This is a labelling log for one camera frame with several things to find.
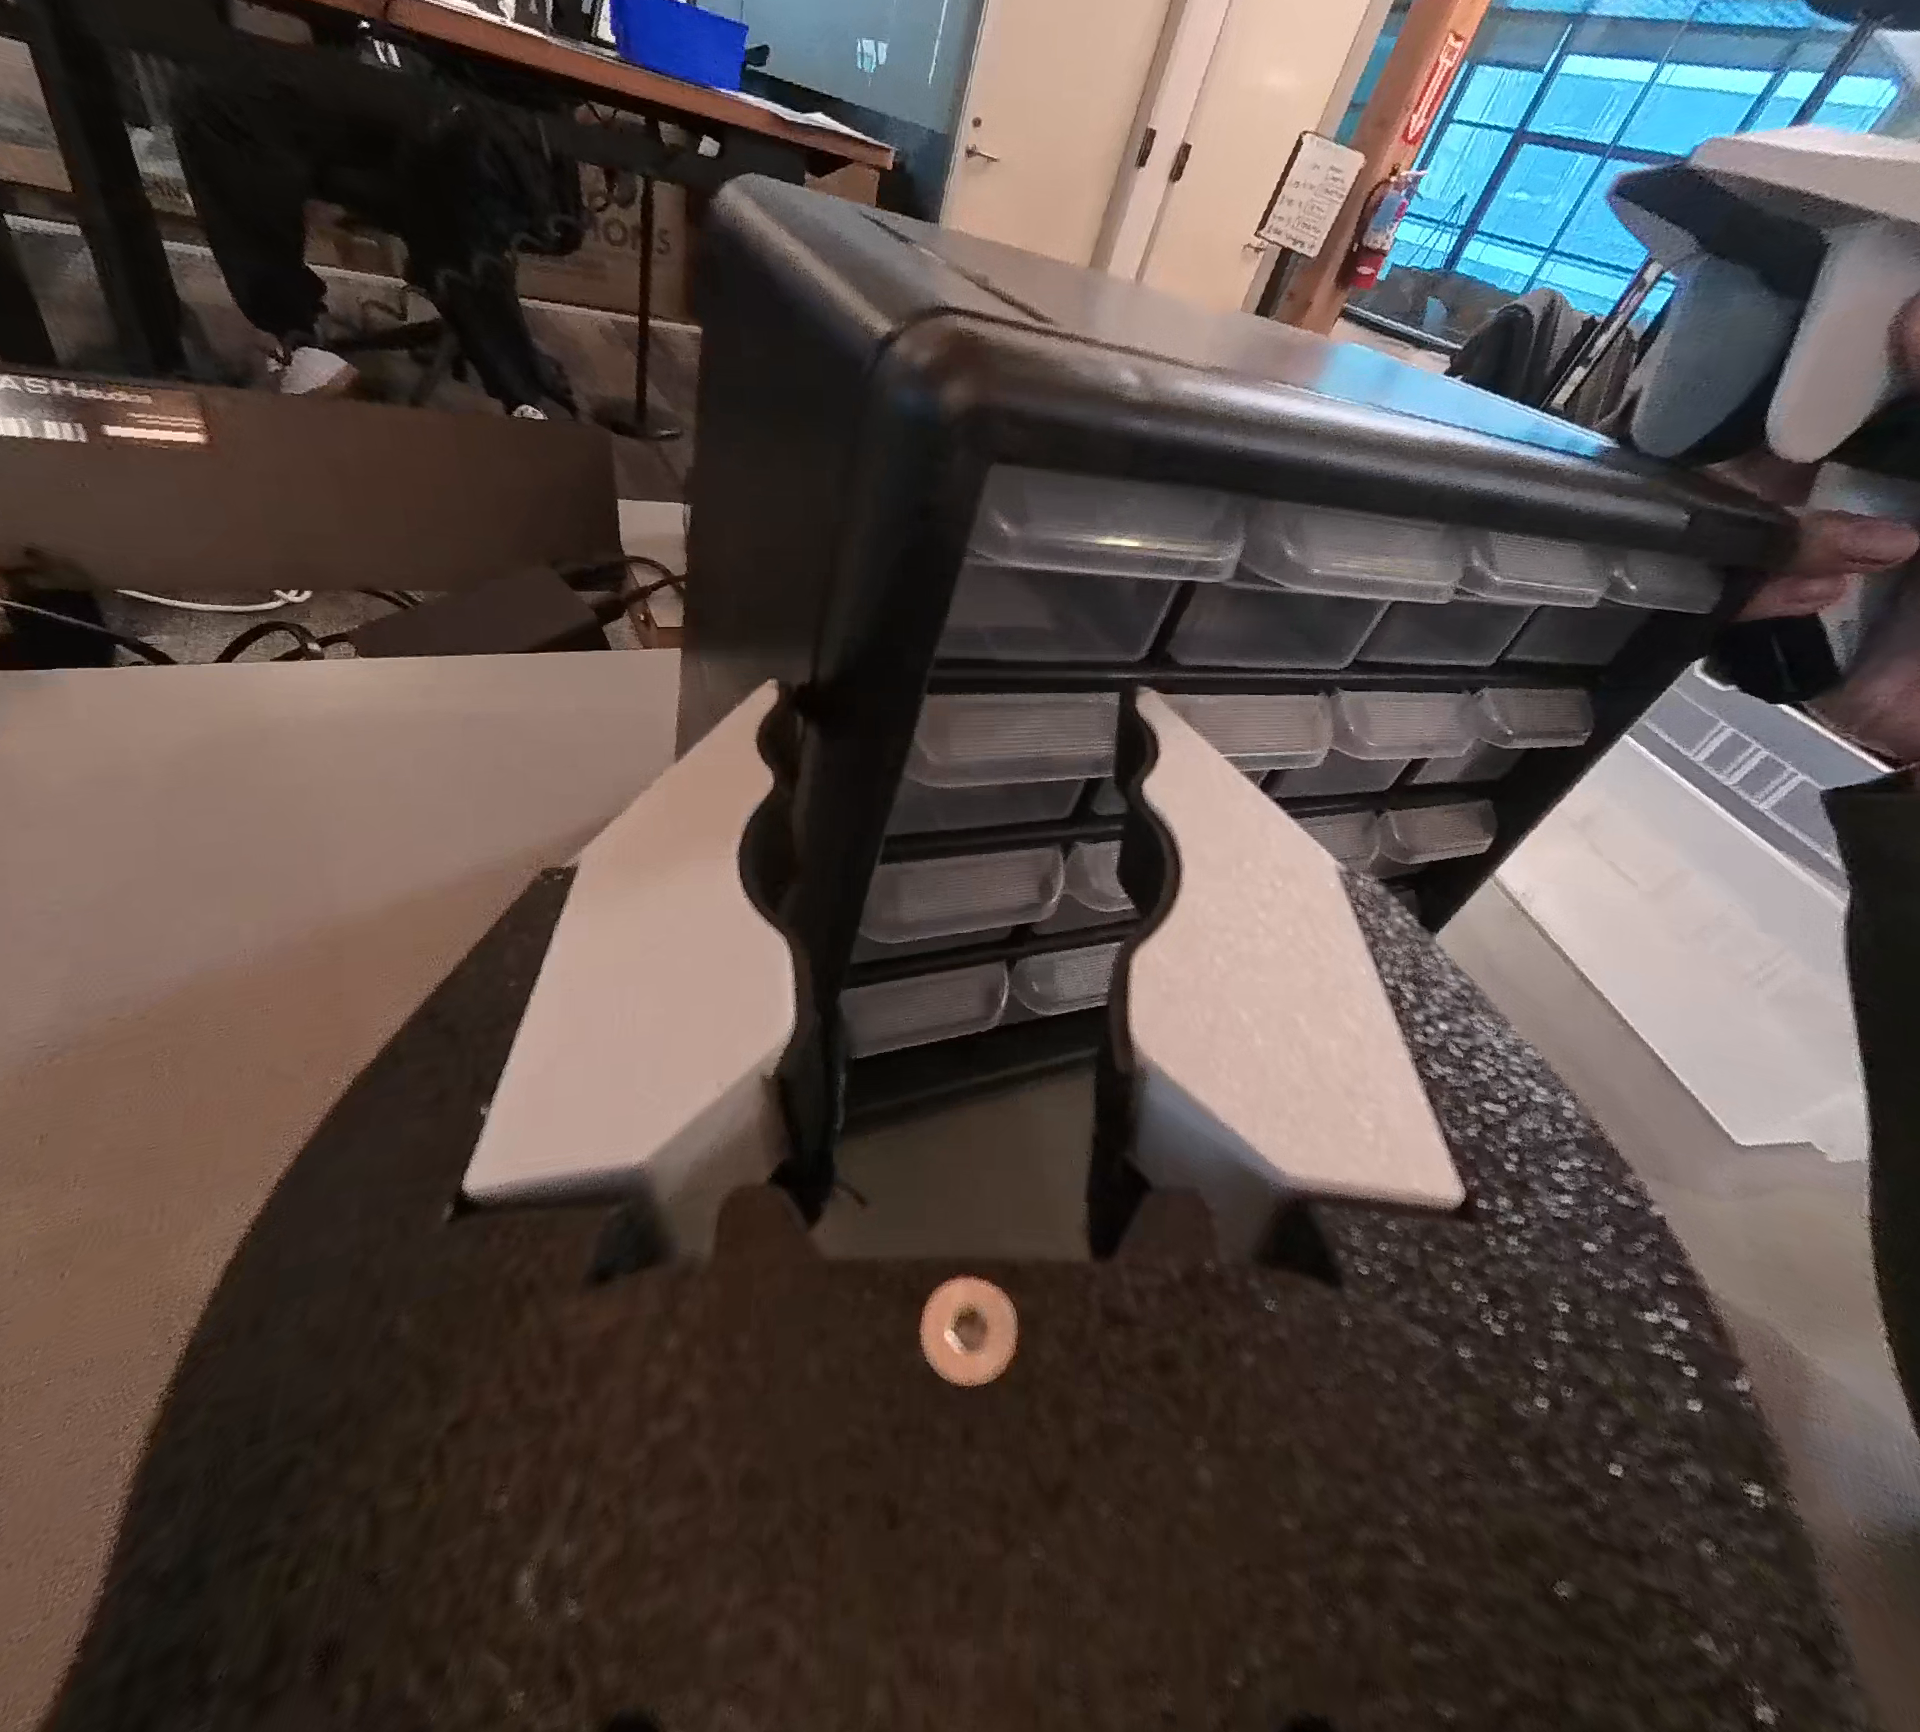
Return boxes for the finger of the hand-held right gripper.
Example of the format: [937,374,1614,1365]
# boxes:
[1687,125,1920,470]
[1613,163,1828,462]

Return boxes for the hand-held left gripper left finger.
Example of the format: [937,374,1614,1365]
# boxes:
[463,678,843,1261]

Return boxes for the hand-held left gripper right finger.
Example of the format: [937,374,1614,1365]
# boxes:
[1086,685,1468,1261]

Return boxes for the black drawer cabinet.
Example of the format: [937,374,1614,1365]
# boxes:
[675,172,1807,1121]

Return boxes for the person's right forearm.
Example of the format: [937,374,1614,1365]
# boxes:
[1818,767,1920,1437]

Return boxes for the person's right hand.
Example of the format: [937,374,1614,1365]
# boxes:
[1741,508,1920,766]

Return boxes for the dark hanging jacket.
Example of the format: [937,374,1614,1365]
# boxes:
[1445,285,1656,441]

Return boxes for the red fire extinguisher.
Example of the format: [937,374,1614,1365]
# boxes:
[1346,167,1416,294]

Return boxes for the black power adapter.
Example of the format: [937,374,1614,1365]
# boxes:
[353,564,612,664]

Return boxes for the white notice sheet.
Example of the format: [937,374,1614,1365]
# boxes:
[1269,130,1370,255]

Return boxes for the white double doors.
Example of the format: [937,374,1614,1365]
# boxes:
[943,0,1460,281]

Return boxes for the blue plastic bin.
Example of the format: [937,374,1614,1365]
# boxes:
[606,0,752,93]

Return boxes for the brown top desk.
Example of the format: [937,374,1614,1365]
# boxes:
[0,0,901,435]

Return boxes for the wooden post with red signs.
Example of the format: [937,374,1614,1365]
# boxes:
[1256,0,1581,333]

